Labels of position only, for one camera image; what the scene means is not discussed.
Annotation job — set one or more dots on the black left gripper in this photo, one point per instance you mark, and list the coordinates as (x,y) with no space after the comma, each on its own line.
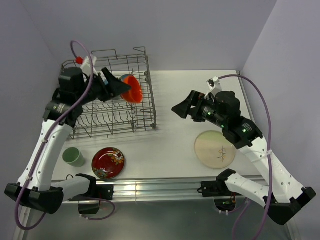
(116,86)

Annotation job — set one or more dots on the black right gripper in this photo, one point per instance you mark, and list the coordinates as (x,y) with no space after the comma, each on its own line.
(195,98)

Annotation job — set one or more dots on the dark blue bowl beige inside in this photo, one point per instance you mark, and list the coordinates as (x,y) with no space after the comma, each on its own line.
(125,76)

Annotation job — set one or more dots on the orange bowl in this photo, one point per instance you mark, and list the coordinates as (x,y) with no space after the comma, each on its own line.
(135,94)

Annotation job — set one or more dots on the red floral plate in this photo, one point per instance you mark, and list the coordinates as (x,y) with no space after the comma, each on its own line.
(108,163)

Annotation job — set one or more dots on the green cup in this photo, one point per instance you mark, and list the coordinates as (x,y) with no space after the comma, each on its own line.
(73,157)

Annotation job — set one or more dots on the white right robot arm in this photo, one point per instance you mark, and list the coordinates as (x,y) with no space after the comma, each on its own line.
(287,197)

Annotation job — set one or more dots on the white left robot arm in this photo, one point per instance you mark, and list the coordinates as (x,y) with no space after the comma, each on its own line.
(34,189)

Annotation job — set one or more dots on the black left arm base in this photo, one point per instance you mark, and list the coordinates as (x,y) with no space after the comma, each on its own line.
(98,205)

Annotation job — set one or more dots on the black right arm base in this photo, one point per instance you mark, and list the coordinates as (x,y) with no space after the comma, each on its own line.
(217,188)

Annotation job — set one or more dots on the beige round plate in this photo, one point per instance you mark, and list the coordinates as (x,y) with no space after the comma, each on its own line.
(213,150)

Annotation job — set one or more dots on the grey wire dish rack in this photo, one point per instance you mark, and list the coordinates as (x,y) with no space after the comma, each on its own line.
(105,119)

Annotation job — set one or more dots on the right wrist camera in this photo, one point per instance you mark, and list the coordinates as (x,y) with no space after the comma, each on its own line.
(214,88)

